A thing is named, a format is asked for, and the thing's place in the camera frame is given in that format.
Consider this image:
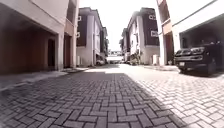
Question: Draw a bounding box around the grey brick paved road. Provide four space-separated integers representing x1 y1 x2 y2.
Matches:
0 63 224 128

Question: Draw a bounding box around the grey concrete pavement strip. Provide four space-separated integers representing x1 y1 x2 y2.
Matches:
0 67 90 92

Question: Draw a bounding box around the beige building with carport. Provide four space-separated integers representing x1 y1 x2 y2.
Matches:
0 0 81 76

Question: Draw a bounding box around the white building with carport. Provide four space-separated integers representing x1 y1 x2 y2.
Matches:
155 0 224 68

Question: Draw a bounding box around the brown and white building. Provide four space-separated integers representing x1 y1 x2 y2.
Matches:
119 7 161 66
75 6 110 67

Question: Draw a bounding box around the black suv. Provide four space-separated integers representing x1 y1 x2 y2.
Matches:
173 42 224 77

